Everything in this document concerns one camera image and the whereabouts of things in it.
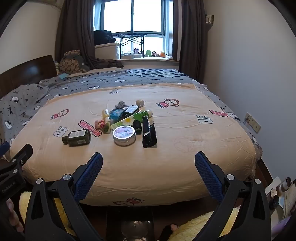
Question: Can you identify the brown patterned pillow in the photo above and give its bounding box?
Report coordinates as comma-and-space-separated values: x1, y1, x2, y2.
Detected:
58, 50, 81, 75

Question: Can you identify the grey printed pillow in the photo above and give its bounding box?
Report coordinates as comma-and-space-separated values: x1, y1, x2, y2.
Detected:
0, 84, 50, 139

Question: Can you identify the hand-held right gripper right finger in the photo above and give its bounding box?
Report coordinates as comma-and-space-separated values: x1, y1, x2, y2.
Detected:
194, 151, 272, 241

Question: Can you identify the dark green flask bottle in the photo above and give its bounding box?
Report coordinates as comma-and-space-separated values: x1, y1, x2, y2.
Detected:
62, 129, 91, 147

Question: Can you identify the black jar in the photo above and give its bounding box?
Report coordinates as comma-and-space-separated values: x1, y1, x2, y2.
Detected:
268, 195, 280, 209

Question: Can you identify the window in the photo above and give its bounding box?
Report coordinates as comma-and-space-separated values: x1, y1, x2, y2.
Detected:
94, 0, 174, 61

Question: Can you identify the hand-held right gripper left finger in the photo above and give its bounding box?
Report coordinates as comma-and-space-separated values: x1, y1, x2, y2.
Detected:
24, 152, 104, 241

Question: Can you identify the olive baseball cap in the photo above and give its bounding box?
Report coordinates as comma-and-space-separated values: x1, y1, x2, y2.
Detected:
69, 54, 90, 72

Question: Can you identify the black folding table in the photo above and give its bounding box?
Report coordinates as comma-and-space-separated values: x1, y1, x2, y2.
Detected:
116, 33, 147, 59

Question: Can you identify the dark clothing pile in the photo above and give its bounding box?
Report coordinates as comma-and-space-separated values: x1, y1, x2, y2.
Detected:
94, 30, 116, 45

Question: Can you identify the dark brown cloth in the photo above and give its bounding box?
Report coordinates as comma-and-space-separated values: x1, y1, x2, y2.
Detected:
95, 58, 124, 69

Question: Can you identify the grey printed duvet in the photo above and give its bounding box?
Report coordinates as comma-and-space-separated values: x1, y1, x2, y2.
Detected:
0, 68, 263, 153

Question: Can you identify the person's left hand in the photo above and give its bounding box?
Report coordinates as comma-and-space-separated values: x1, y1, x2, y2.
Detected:
6, 199, 25, 233

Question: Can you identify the dark wooden headboard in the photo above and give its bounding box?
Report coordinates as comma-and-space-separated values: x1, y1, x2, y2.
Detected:
0, 55, 57, 98

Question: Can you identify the small black bottle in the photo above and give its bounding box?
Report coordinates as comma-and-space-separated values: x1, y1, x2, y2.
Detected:
132, 120, 142, 135

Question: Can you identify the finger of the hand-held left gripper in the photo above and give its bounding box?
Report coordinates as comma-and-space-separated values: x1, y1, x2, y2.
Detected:
0, 144, 33, 186
0, 141, 11, 160

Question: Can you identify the black slim tube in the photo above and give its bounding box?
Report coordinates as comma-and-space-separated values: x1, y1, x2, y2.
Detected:
142, 115, 150, 135

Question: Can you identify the round silver tin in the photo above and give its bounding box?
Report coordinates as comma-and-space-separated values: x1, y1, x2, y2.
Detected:
112, 126, 136, 146

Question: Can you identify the white storage box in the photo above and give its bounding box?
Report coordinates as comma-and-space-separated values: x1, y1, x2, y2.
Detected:
95, 42, 122, 61

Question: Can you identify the dark bottle with white label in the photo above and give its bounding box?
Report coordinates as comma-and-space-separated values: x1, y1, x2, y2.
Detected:
122, 105, 139, 117

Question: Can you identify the beige printed blanket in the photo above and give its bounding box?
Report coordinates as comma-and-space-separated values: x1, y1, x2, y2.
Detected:
9, 83, 257, 207

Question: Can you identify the brown curtain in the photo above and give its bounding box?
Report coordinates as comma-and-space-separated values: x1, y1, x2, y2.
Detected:
179, 0, 210, 81
55, 0, 96, 67

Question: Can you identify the blue box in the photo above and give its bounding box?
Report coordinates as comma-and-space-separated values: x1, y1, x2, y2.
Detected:
109, 109, 125, 120

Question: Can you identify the green floral tube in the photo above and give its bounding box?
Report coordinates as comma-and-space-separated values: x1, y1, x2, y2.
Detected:
111, 109, 149, 130

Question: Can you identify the wooden bed frame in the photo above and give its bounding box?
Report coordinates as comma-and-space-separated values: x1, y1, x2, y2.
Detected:
254, 158, 274, 187

